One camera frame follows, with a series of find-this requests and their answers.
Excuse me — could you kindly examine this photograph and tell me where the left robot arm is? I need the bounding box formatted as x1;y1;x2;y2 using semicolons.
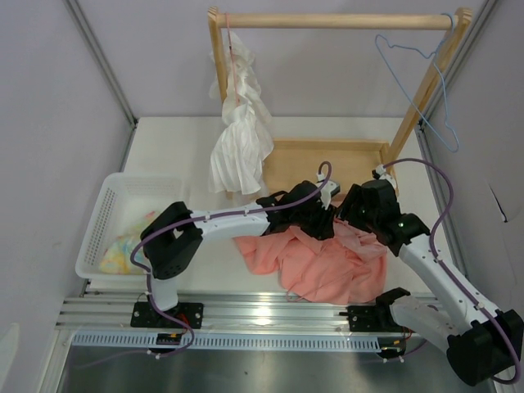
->
130;180;340;328

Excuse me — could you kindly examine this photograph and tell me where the white garment on hanger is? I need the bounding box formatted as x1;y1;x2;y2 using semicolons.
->
208;32;273;195

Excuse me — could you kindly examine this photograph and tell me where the wooden clothes rack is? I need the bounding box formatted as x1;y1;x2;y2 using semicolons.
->
206;6;473;197

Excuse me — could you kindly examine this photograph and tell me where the pink skirt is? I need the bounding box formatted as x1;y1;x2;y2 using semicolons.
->
234;219;387;305

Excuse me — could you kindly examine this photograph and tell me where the blue wire hanger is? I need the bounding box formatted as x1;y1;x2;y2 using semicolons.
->
374;13;470;160

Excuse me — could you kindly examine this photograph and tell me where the pastel floral cloth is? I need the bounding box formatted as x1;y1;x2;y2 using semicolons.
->
99;210;160;275

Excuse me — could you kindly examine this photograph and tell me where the white plastic basket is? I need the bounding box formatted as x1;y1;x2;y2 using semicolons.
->
75;173;189;282

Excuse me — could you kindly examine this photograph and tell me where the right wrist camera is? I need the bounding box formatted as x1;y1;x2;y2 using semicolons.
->
372;165;397;190

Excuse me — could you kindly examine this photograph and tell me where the pink wire hanger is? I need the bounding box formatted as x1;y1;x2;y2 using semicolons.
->
285;291;304;303

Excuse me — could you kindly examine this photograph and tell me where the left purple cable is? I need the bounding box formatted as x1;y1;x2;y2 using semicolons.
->
130;160;332;328

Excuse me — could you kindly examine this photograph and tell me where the pink hanger with white garment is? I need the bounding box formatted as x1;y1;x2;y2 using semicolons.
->
224;12;241;107

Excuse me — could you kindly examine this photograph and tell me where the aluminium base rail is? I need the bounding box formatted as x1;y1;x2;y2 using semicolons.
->
55;289;451;353

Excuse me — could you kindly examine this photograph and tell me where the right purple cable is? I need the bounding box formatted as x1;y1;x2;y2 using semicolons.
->
382;158;521;384

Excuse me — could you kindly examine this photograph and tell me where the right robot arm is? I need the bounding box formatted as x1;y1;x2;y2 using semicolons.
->
337;179;523;386

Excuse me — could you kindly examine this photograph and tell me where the purple cable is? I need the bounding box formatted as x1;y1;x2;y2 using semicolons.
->
130;160;332;328
382;158;521;384

